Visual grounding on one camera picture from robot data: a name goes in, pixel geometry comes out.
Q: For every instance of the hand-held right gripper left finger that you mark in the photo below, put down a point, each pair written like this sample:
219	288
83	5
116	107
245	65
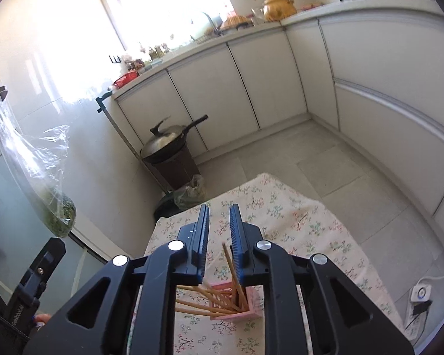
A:
205	240

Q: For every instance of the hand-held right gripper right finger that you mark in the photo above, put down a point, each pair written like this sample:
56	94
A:
235	240

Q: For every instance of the bunch of wooden chopsticks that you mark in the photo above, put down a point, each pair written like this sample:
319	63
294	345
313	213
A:
229	264

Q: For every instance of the pink perforated utensil holder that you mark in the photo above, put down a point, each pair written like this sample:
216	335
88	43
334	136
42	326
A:
244	314

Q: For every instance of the person's left hand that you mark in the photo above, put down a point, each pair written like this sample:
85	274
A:
43	318

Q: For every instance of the clear bag of leafy scraps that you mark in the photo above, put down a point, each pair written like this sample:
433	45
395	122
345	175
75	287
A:
190	194

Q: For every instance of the dark green basin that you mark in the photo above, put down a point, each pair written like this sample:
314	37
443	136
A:
164	207

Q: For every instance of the floral tablecloth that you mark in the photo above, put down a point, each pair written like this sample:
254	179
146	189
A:
299	236

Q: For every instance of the brown wok stand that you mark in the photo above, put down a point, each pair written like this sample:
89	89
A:
174	173

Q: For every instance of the plastic bag of green vegetables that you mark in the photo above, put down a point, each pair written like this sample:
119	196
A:
61	214

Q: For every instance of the black wok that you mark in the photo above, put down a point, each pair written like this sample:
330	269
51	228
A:
170	154

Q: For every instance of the glass wok lid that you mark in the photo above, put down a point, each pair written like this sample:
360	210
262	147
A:
162	140

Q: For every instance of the white kitchen cabinets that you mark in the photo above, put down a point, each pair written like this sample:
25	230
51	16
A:
266	74

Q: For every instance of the red plastic basket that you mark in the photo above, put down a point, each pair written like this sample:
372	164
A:
125	80

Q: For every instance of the white round-button plug adapter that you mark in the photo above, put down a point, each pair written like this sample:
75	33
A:
418	296

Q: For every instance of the group of condiment bottles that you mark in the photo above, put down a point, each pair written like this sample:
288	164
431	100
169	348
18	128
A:
148	55

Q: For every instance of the black power adapter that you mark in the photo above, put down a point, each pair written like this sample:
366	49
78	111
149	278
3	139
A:
421	307

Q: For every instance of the white power strip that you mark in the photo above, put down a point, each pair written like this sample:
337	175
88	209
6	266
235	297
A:
414	331

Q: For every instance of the sink faucet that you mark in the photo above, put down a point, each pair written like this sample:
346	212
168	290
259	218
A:
211	20

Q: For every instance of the clear glass jug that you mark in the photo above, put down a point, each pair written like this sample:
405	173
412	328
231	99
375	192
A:
258	16

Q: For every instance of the yellow clay pot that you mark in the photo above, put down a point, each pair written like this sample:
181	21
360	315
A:
279	9

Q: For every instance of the bright kitchen window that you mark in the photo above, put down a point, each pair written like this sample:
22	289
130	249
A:
162	3

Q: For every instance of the grey pipe with black bracket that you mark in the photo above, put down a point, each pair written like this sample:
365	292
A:
116	125

